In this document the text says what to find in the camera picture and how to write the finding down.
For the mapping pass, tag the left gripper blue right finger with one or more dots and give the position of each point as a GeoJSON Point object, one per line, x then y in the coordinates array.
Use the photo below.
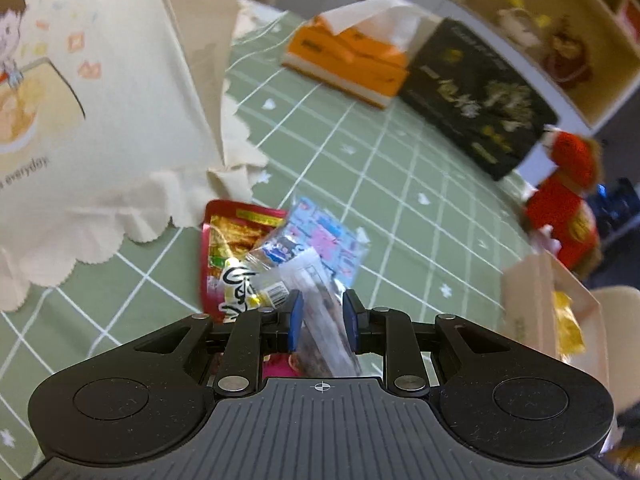
{"type": "Point", "coordinates": [390, 334]}

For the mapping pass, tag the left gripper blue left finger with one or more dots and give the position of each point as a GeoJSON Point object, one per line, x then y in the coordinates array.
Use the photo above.
{"type": "Point", "coordinates": [255, 334]}

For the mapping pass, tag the dark dried fruit packet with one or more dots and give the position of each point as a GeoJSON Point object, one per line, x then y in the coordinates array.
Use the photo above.
{"type": "Point", "coordinates": [322, 349]}

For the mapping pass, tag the blue pink candy packet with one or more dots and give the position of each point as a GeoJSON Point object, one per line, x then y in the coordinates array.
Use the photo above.
{"type": "Point", "coordinates": [308, 225]}

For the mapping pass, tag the large red snack pouch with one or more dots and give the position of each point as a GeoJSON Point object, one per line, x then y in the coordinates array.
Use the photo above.
{"type": "Point", "coordinates": [230, 231]}

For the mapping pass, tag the gold foil snack packet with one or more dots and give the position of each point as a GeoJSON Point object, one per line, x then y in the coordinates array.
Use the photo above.
{"type": "Point", "coordinates": [568, 334]}

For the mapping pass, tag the green grid tablecloth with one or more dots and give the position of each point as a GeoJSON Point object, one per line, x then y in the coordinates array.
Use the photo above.
{"type": "Point", "coordinates": [439, 232]}

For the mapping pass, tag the pink cardboard box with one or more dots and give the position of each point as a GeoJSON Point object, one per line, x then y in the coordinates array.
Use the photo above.
{"type": "Point", "coordinates": [527, 294]}

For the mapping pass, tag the red plush horse toy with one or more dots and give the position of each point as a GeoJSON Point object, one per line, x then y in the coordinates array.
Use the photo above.
{"type": "Point", "coordinates": [559, 203]}

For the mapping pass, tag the beige chair right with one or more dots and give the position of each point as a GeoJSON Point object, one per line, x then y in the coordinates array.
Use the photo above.
{"type": "Point", "coordinates": [621, 317]}

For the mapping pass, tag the black plum gift bag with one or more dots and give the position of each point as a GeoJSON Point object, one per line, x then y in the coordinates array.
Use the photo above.
{"type": "Point", "coordinates": [479, 101]}

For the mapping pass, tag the orange tissue box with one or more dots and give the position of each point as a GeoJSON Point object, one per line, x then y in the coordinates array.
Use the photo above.
{"type": "Point", "coordinates": [364, 48]}

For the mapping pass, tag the wooden display shelf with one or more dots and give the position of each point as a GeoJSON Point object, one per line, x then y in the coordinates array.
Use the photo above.
{"type": "Point", "coordinates": [589, 49]}

